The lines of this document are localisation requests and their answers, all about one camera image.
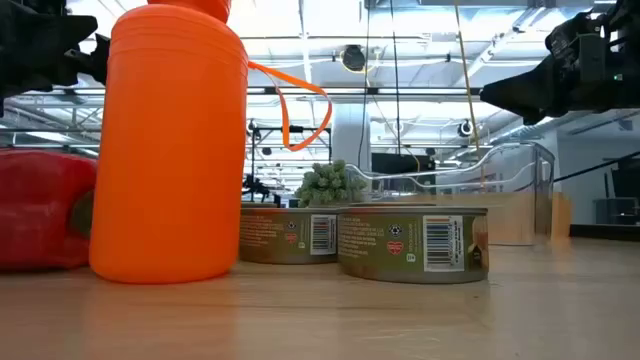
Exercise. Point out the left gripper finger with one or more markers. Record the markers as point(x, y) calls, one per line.
point(97, 60)

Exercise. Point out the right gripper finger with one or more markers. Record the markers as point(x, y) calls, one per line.
point(515, 95)

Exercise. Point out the orange squeeze bottle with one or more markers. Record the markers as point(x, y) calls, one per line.
point(170, 150)

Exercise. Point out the red bell pepper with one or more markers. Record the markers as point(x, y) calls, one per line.
point(40, 210)

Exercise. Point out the green-label tin can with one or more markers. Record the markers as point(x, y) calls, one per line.
point(285, 235)
point(400, 245)

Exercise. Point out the clear plastic bin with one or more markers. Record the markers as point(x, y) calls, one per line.
point(542, 200)

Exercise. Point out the black monitor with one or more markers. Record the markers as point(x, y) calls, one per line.
point(395, 165)

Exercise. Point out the green succulent plant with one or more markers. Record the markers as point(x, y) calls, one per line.
point(330, 185)

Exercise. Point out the black table frame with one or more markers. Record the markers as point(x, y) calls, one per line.
point(600, 231)

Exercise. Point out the black camera rig stand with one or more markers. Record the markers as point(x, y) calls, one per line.
point(292, 129)

